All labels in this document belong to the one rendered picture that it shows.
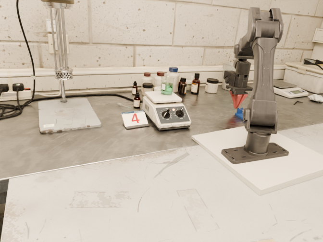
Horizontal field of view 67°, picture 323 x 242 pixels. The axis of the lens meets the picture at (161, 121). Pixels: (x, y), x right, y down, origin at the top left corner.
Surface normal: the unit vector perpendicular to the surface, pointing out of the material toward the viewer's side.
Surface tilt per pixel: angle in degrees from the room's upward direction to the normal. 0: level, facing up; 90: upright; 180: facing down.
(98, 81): 90
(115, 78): 90
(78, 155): 0
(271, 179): 2
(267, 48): 57
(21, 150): 0
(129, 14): 90
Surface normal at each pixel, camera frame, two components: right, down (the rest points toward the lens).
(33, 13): 0.43, 0.39
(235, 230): 0.07, -0.91
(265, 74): -0.10, -0.18
